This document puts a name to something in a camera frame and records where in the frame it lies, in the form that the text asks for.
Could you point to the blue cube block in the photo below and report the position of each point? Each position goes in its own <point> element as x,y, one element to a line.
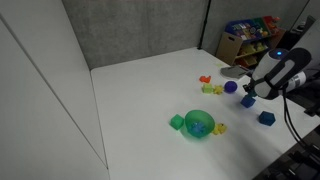
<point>247,102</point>

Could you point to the light green block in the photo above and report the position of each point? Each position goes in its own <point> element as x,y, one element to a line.
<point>207,88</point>

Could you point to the orange toy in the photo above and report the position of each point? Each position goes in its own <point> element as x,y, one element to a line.
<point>204,79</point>

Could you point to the dark blue hexagonal block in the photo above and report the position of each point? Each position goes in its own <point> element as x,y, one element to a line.
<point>267,118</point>

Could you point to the black pole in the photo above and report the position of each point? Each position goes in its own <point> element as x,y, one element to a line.
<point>204,25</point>

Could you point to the black equipment frame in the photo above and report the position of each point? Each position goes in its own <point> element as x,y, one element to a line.
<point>300,163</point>

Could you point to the translucent green bowl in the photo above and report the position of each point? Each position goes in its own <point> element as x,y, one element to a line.
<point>200,116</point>

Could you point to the wooden toy shelf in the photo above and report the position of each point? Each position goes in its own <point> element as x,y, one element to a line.
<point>228,46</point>

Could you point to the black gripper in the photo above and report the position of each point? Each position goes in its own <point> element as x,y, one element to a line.
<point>250,88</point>

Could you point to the blue spiky toy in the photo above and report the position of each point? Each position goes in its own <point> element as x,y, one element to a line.
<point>197,128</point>

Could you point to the red storage bin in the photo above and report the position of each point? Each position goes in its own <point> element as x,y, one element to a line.
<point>271,23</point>

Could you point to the dark green toy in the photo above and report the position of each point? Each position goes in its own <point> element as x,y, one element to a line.
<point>251,94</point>

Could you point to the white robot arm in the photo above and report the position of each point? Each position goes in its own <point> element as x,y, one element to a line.
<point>276,71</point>

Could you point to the green cube block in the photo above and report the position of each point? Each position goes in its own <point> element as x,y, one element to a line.
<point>176,121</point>

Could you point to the blue storage bin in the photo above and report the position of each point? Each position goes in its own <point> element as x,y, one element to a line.
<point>245,30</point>

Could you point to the purple ball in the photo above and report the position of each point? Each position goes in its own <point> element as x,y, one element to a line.
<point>230,86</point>

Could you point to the black bracket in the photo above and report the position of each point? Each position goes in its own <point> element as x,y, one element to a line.
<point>312,110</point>

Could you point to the yellow star toy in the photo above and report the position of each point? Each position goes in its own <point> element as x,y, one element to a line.
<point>218,89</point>

